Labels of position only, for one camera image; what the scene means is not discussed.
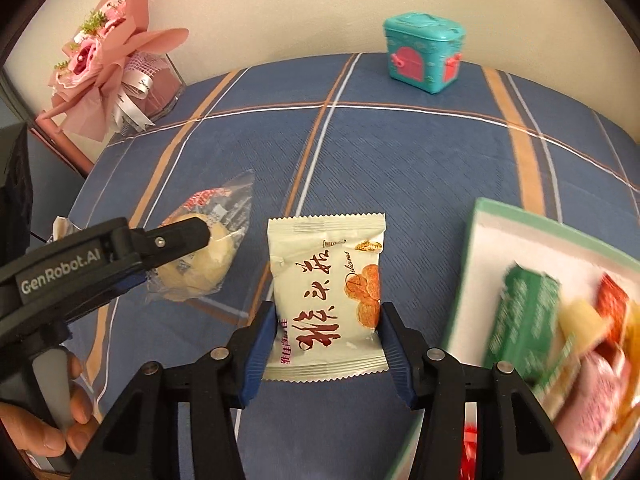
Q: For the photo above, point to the green rimmed white tray box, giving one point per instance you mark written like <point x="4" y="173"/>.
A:
<point x="525" y="245"/>

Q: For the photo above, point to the cream snack packet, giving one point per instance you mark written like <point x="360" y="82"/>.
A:
<point x="320" y="270"/>

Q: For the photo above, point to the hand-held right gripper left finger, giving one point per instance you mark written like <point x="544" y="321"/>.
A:
<point x="257" y="355"/>

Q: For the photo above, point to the red foil snack packet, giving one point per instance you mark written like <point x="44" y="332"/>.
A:
<point x="470" y="447"/>

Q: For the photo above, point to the blue white crumpled wrapper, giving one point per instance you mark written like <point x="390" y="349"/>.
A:
<point x="64" y="227"/>

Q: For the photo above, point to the pink snack packet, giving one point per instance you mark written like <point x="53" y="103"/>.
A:
<point x="590" y="400"/>

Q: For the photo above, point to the clear round pastry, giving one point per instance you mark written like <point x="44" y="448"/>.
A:
<point x="210" y="260"/>

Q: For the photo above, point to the red gold patterned packet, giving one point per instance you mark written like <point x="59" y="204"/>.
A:
<point x="612" y="295"/>

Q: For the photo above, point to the person's left hand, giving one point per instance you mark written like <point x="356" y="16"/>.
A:
<point x="30" y="432"/>

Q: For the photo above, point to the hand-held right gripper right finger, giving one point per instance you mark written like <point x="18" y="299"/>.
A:
<point x="397" y="355"/>

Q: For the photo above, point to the blue plaid bedsheet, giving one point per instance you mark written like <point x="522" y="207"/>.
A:
<point x="400" y="160"/>

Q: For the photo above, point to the pink flower bouquet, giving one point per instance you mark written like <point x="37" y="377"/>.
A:
<point x="100" y="70"/>

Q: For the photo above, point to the reddish brown wooden rail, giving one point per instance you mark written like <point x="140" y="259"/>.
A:
<point x="65" y="147"/>

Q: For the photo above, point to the yellow clear cake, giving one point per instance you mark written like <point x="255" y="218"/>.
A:
<point x="622" y="440"/>

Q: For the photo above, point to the clear pink gift box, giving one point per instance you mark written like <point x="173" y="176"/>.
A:
<point x="162" y="90"/>

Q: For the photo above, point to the teal toy chest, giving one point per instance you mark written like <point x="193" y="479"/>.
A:
<point x="420" y="55"/>

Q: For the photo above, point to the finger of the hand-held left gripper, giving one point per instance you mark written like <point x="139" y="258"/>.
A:
<point x="175" y="242"/>
<point x="125" y="285"/>

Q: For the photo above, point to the small cream jelly cup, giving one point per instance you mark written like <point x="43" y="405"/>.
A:
<point x="585" y="325"/>

